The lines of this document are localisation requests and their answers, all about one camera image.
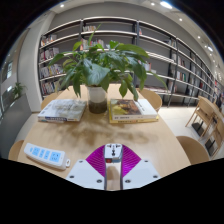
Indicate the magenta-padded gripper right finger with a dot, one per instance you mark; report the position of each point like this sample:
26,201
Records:
143,173

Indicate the round ceiling lights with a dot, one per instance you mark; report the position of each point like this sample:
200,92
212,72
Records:
165,4

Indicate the white power strip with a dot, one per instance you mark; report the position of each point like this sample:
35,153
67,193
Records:
45,155

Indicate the green plant in white pot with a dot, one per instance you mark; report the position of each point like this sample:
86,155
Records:
96,71

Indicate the yellow cover book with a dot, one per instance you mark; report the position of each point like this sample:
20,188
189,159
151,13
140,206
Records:
131,110

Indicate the small potted green plant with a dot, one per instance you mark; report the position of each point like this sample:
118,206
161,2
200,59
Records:
18,90

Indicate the grey shelf unit with books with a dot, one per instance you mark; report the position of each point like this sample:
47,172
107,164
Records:
160,40

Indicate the small white charger block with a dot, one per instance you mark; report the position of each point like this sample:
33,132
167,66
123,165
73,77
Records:
113,153

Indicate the white and blue book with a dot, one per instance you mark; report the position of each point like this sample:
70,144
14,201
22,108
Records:
63,110

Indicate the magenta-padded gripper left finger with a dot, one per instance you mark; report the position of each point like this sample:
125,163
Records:
80,173

